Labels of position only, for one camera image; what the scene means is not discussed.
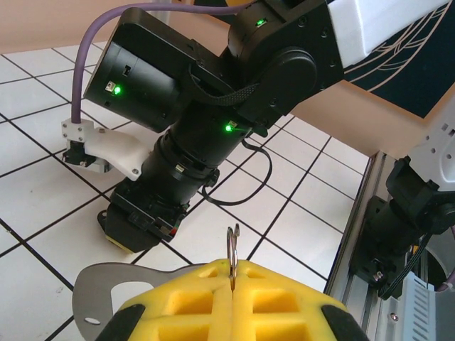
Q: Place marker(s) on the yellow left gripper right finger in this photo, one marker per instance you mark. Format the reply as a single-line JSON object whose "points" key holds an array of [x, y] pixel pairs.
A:
{"points": [[277, 295]]}

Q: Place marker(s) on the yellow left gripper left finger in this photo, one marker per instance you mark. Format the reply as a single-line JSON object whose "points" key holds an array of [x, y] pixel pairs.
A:
{"points": [[192, 295]]}

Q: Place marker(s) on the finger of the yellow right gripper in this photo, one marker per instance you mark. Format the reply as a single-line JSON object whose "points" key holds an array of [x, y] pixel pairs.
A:
{"points": [[131, 231]]}

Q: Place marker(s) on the metal key holder plate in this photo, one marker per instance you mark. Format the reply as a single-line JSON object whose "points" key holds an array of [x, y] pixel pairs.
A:
{"points": [[92, 284]]}

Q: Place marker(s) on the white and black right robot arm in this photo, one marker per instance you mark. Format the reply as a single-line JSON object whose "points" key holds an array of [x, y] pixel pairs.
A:
{"points": [[369, 28]]}

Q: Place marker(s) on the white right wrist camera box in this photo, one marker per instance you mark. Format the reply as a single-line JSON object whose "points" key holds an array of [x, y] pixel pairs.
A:
{"points": [[113, 149]]}

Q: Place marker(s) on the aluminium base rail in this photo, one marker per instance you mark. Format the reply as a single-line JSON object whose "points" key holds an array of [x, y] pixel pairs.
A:
{"points": [[369, 319]]}

